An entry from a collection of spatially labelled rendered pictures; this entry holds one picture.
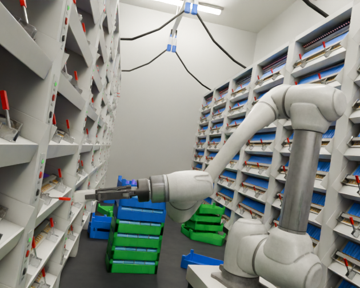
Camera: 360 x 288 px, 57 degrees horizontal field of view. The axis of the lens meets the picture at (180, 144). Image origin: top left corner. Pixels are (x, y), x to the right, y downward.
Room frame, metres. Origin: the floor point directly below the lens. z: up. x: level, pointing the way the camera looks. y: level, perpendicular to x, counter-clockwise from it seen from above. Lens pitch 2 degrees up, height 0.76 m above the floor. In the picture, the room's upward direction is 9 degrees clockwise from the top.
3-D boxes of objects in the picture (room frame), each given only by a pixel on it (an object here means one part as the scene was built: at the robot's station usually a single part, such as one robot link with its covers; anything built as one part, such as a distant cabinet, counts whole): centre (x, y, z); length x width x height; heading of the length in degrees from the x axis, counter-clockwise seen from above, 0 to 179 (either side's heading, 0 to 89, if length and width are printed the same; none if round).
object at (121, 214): (2.12, 0.19, 0.36); 0.30 x 0.20 x 0.08; 108
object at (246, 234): (1.39, -0.34, 0.43); 0.18 x 0.16 x 0.22; 39
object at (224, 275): (1.42, -0.33, 0.29); 0.22 x 0.18 x 0.06; 30
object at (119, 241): (2.12, 0.19, 0.20); 0.30 x 0.20 x 0.08; 108
